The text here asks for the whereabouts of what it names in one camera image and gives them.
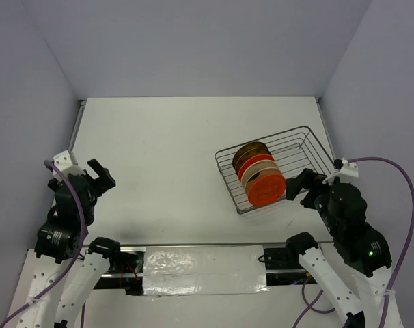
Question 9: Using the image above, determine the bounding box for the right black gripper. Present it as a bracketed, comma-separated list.
[284, 165, 340, 233]

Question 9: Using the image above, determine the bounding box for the orange plate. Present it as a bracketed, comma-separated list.
[247, 174, 286, 206]
[238, 154, 274, 180]

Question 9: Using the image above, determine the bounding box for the beige plate with black pattern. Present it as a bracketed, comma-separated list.
[242, 168, 283, 194]

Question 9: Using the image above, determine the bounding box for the brown gold patterned plate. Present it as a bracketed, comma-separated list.
[233, 148, 271, 172]

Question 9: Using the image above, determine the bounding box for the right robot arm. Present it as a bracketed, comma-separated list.
[285, 163, 403, 327]

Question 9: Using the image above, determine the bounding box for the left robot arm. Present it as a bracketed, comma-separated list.
[13, 150, 122, 327]

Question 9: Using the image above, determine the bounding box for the silver foil covered panel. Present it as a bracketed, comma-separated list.
[142, 245, 268, 296]

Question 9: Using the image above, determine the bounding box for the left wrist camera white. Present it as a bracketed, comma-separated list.
[53, 150, 85, 178]

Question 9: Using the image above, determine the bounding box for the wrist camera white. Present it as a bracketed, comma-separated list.
[53, 150, 85, 178]
[322, 159, 359, 185]

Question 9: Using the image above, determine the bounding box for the metal wire dish rack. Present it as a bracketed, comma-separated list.
[215, 126, 334, 215]

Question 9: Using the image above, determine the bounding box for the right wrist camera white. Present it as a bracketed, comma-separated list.
[322, 159, 359, 185]

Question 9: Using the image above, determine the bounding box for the metal base rail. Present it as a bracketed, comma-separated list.
[94, 243, 309, 297]

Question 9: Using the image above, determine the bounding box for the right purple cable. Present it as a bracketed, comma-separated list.
[292, 156, 414, 328]

